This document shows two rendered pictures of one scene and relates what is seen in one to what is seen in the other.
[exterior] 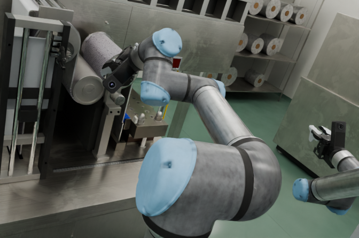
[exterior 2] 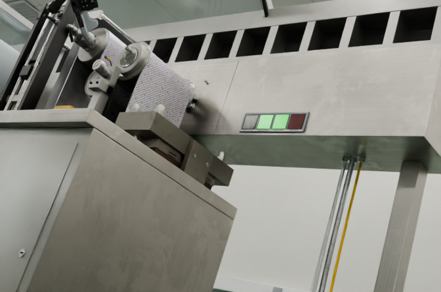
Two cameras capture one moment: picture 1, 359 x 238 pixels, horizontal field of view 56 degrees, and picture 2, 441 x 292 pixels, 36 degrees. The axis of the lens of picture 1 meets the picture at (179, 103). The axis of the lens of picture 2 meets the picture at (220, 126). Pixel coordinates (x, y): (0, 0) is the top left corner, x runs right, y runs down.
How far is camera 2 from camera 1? 2.63 m
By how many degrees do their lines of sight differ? 93
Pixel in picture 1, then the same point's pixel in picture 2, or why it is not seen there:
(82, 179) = not seen: hidden behind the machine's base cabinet
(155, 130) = (139, 119)
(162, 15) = (276, 60)
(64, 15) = (94, 14)
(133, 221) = (11, 165)
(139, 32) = (245, 86)
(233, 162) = not seen: outside the picture
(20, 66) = (39, 35)
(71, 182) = not seen: hidden behind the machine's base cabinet
